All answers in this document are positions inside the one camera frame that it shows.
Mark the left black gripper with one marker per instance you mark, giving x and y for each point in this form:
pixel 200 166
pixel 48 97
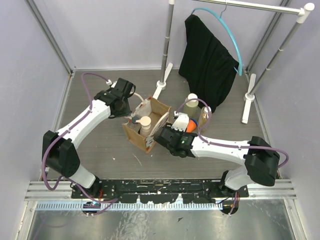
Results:
pixel 124 110

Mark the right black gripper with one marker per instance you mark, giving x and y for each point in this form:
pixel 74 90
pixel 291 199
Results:
pixel 168 126

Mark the orange bottle blue cap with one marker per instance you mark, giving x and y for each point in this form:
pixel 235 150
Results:
pixel 192 125

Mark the beige pump dispenser bottle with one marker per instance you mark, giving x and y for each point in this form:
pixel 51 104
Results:
pixel 145 129

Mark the cream round cap bottle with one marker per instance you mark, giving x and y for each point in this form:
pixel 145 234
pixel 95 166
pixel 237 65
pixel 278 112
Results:
pixel 191 105

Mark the clear amber liquid bottle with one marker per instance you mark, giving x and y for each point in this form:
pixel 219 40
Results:
pixel 203 117

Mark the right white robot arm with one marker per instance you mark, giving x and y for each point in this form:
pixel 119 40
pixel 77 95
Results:
pixel 258 161

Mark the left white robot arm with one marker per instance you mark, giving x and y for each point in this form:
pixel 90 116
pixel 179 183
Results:
pixel 59 149

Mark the grey cap small bottle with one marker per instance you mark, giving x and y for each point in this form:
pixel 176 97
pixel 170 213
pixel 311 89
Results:
pixel 135 123

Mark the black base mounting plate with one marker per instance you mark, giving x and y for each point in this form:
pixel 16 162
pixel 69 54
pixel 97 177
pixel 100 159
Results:
pixel 158 191

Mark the black hanging cloth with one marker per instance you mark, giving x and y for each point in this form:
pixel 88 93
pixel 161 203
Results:
pixel 206 64

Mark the blue clothes hanger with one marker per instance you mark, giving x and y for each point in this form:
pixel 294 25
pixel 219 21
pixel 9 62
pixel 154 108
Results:
pixel 239 69

